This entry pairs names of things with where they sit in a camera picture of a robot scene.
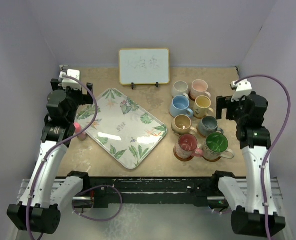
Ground yellow ceramic cup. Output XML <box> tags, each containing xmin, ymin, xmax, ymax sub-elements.
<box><xmin>192</xmin><ymin>96</ymin><xmax>215</xmax><ymax>119</ymax></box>

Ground grey blue ceramic cup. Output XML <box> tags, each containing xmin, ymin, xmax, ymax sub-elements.
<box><xmin>196</xmin><ymin>116</ymin><xmax>224</xmax><ymax>138</ymax></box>

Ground pink ceramic cup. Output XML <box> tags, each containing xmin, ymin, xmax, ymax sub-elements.
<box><xmin>190</xmin><ymin>79</ymin><xmax>211</xmax><ymax>99</ymax></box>

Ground light blue ceramic cup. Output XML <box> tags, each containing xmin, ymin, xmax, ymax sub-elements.
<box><xmin>169</xmin><ymin>95</ymin><xmax>193</xmax><ymax>118</ymax></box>

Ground green ceramic cup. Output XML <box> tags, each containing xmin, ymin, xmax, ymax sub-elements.
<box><xmin>202</xmin><ymin>132</ymin><xmax>235</xmax><ymax>159</ymax></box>

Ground white ceramic cup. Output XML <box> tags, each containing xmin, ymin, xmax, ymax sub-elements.
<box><xmin>171</xmin><ymin>81</ymin><xmax>189</xmax><ymax>98</ymax></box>

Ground tan ceramic cup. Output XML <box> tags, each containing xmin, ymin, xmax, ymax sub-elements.
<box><xmin>171</xmin><ymin>114</ymin><xmax>198</xmax><ymax>136</ymax></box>

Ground brown ringed coaster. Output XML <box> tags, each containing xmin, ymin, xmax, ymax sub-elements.
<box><xmin>173</xmin><ymin>147</ymin><xmax>193</xmax><ymax>162</ymax></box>
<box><xmin>202</xmin><ymin>152</ymin><xmax>221</xmax><ymax>162</ymax></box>

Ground red ceramic cup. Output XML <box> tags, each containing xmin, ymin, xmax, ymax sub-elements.
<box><xmin>173</xmin><ymin>134</ymin><xmax>203</xmax><ymax>162</ymax></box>

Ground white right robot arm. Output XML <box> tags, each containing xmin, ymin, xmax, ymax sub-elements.
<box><xmin>210</xmin><ymin>92</ymin><xmax>286</xmax><ymax>239</ymax></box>

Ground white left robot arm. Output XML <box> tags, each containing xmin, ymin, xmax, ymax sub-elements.
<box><xmin>7</xmin><ymin>79</ymin><xmax>96</xmax><ymax>235</ymax></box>

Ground pink capped small bottle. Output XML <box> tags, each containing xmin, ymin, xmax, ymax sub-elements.
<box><xmin>74</xmin><ymin>122</ymin><xmax>87</xmax><ymax>141</ymax></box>

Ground floral serving tray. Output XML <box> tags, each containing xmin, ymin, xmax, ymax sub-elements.
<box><xmin>76</xmin><ymin>88</ymin><xmax>168</xmax><ymax>170</ymax></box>

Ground small whiteboard with stand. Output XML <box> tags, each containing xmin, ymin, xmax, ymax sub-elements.
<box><xmin>118</xmin><ymin>48</ymin><xmax>170</xmax><ymax>87</ymax></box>

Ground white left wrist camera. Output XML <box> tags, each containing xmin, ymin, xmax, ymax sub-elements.
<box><xmin>59</xmin><ymin>69</ymin><xmax>81</xmax><ymax>90</ymax></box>

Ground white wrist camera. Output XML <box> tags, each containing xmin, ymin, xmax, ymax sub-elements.
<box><xmin>59</xmin><ymin>69</ymin><xmax>81</xmax><ymax>90</ymax></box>
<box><xmin>230</xmin><ymin>79</ymin><xmax>252</xmax><ymax>102</ymax></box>

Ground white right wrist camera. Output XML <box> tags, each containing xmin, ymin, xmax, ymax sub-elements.
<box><xmin>230</xmin><ymin>79</ymin><xmax>252</xmax><ymax>102</ymax></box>

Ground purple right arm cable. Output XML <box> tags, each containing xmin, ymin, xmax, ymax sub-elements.
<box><xmin>234</xmin><ymin>74</ymin><xmax>292</xmax><ymax>240</ymax></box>

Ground aluminium frame rail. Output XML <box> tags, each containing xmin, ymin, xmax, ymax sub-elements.
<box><xmin>17</xmin><ymin>178</ymin><xmax>282</xmax><ymax>201</ymax></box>

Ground black front rail base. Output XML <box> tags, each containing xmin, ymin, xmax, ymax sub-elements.
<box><xmin>76</xmin><ymin>174</ymin><xmax>228</xmax><ymax>210</ymax></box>

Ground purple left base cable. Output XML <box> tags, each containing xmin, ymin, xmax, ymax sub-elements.
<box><xmin>71</xmin><ymin>184</ymin><xmax>123</xmax><ymax>222</ymax></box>

